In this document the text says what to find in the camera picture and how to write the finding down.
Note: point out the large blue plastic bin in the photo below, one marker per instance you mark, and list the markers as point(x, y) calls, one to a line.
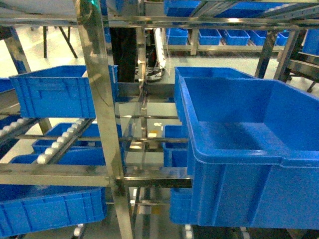
point(253, 151)

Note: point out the stainless steel shelf rack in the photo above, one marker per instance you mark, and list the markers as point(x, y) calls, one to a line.
point(112, 36)

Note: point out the blue bin on side rack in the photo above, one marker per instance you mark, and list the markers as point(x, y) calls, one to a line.
point(57, 92)

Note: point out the blue bin lower side rack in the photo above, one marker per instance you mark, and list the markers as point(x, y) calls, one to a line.
point(29, 208)

